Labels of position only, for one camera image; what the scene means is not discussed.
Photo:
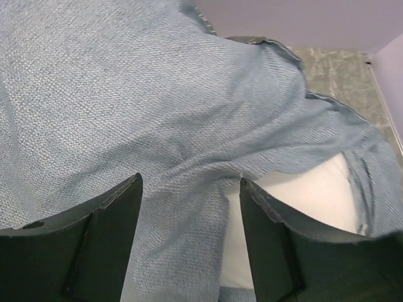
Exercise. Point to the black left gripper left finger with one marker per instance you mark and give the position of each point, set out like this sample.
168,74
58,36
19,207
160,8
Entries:
80,254

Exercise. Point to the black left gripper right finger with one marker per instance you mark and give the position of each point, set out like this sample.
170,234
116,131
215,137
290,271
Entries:
294,257

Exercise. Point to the white pillow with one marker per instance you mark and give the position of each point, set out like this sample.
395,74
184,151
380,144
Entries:
323,193

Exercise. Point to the blue pillowcase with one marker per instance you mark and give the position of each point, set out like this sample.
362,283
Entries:
93,92

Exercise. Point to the aluminium side rail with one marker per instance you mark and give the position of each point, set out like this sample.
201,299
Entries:
383,95

